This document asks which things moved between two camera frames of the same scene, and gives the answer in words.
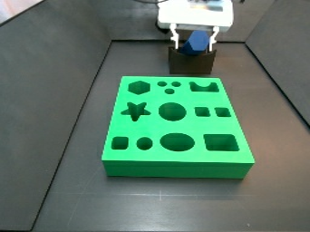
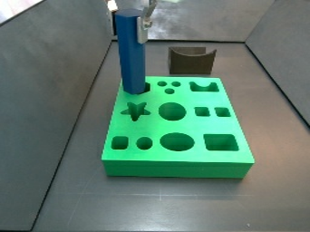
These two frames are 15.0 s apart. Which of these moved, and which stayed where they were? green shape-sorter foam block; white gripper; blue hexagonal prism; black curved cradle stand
Moved: white gripper; blue hexagonal prism
Stayed: black curved cradle stand; green shape-sorter foam block
